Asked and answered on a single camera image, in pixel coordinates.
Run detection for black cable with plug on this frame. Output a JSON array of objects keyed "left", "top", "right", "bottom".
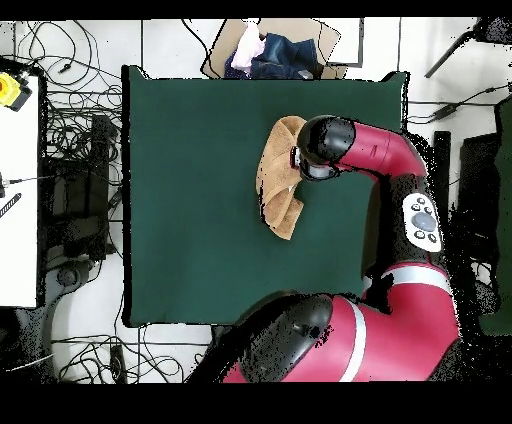
[{"left": 407, "top": 81, "right": 512, "bottom": 123}]

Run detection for black tripod leg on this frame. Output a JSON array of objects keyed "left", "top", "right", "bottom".
[{"left": 423, "top": 16, "right": 512, "bottom": 79}]

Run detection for pink garment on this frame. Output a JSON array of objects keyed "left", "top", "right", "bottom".
[{"left": 230, "top": 21, "right": 268, "bottom": 77}]

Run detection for dark green table cloth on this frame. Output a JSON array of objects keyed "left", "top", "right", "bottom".
[{"left": 120, "top": 64, "right": 411, "bottom": 329}]

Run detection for white desk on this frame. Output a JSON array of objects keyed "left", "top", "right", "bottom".
[{"left": 0, "top": 75, "right": 40, "bottom": 309}]

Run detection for orange terry towel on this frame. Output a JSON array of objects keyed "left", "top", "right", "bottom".
[{"left": 255, "top": 115, "right": 309, "bottom": 242}]

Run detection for black equipment stand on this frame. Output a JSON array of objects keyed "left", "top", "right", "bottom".
[{"left": 39, "top": 113, "right": 123, "bottom": 263}]

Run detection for black upright bar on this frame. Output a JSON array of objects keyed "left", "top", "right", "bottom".
[{"left": 432, "top": 130, "right": 452, "bottom": 209}]

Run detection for blue denim jeans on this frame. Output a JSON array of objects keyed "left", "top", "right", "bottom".
[{"left": 223, "top": 32, "right": 325, "bottom": 80}]

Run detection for grey round stand base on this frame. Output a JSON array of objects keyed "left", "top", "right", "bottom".
[{"left": 41, "top": 255, "right": 97, "bottom": 383}]

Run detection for brown cardboard box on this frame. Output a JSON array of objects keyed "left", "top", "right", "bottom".
[{"left": 200, "top": 17, "right": 349, "bottom": 80}]

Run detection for black power strip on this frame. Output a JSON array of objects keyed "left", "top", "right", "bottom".
[{"left": 109, "top": 344, "right": 128, "bottom": 384}]

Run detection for black ribbed strap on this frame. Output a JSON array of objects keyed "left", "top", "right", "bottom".
[{"left": 0, "top": 192, "right": 23, "bottom": 220}]

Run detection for yellow emergency stop button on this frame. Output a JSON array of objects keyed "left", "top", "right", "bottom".
[{"left": 0, "top": 71, "right": 34, "bottom": 113}]

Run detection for black cable tangle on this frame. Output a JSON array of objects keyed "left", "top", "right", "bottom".
[
  {"left": 51, "top": 323, "right": 185, "bottom": 384},
  {"left": 13, "top": 19, "right": 124, "bottom": 161}
]

